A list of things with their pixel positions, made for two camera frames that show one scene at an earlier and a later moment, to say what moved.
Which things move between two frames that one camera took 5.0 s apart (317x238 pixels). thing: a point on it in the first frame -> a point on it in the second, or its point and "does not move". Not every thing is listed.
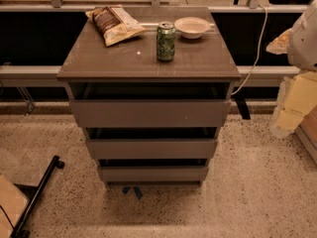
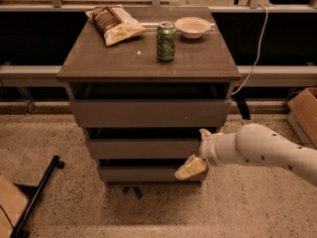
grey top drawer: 151,104 does not move
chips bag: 114,25 does not move
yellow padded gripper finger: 297,96 -> 193,166
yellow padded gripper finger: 279,46 -> 204,132
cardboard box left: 13,202 does not move
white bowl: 192,27 does not move
